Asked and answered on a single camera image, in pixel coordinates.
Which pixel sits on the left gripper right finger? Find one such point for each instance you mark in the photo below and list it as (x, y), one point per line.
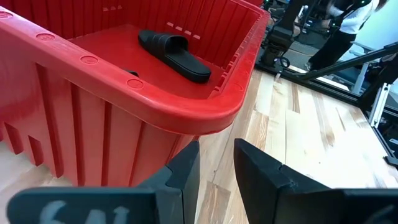
(264, 186)

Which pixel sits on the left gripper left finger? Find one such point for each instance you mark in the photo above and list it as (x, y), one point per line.
(183, 186)

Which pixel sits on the black rubber slide sandal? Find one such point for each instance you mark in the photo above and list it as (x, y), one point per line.
(132, 73)
(180, 59)

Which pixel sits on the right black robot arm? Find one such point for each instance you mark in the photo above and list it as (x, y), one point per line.
(280, 34)

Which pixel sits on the red plastic bin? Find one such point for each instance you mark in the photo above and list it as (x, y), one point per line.
(93, 130)

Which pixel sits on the silver aluminium extrusion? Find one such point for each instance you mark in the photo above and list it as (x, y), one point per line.
(380, 105)

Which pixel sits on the grey background table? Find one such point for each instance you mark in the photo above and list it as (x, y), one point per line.
(362, 74)

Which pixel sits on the person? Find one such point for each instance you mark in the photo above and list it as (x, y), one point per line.
(332, 46)

